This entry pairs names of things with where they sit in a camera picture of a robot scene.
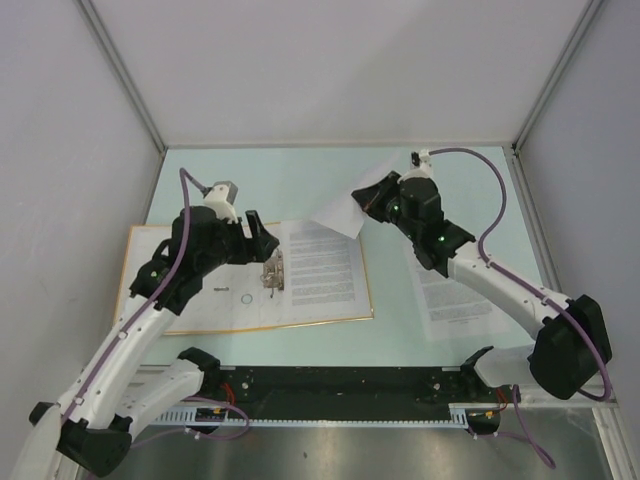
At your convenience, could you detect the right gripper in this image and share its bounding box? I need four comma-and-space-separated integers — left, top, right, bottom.
351, 172, 420, 242

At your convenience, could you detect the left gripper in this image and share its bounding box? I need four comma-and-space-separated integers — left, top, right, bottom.
196, 210, 278, 275

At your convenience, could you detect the yellow ring binder folder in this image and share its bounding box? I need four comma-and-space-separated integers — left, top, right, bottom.
110, 214, 375, 339

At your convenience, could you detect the printed paper stack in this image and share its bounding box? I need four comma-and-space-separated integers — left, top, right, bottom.
402, 240, 528, 344

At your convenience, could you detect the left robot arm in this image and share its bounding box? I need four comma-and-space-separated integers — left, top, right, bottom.
11, 206, 279, 479

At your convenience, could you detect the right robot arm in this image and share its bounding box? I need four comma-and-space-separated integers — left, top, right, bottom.
351, 171, 612, 401

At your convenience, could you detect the metal lever arch mechanism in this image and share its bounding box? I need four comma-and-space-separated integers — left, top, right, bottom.
260, 249, 285, 297

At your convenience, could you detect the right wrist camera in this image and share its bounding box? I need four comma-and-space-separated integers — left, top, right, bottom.
409, 149, 434, 178

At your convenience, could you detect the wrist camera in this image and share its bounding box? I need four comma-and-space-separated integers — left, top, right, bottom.
203, 181, 239, 224
409, 149, 434, 178

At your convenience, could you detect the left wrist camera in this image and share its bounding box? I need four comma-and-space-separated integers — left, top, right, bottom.
203, 181, 239, 224

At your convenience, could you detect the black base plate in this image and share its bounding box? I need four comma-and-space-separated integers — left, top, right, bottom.
197, 366, 512, 421

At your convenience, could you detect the white slotted cable duct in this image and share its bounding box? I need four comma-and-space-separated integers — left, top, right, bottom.
154, 403, 504, 430

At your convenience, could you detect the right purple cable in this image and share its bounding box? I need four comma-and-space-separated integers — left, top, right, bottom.
424, 146, 614, 471

